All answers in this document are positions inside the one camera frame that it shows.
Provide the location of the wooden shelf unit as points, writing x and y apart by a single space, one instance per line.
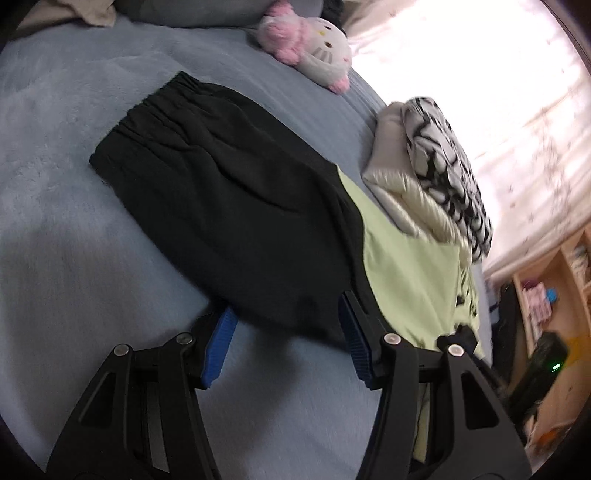
563 314

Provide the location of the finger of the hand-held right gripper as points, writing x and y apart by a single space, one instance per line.
461 337

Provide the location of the cream satin garment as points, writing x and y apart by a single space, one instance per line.
397 194

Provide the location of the orange object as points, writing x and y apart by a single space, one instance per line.
550 437

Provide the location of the row of books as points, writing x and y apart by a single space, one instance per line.
579 263

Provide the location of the white and pink plush toy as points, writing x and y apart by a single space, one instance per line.
323 50

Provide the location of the pink box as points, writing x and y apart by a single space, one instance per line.
533 291
538 311

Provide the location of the grey pillow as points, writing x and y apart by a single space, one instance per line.
207 11

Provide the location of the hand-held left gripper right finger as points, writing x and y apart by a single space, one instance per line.
353 332

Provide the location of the black pants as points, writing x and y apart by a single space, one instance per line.
231 207

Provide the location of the beige cloth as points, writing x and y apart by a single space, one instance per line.
69 11

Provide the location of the white sheer curtain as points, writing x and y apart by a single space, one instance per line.
485 69

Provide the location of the black bag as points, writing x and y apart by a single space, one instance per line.
508 323

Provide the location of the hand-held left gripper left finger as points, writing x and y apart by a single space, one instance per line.
219 346

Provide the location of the black and white patterned garment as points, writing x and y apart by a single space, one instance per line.
443 157

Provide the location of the blue bed blanket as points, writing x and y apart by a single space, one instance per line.
69 230

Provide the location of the small blue object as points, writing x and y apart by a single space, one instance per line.
552 295

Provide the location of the light green shirt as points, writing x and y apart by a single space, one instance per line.
406 277

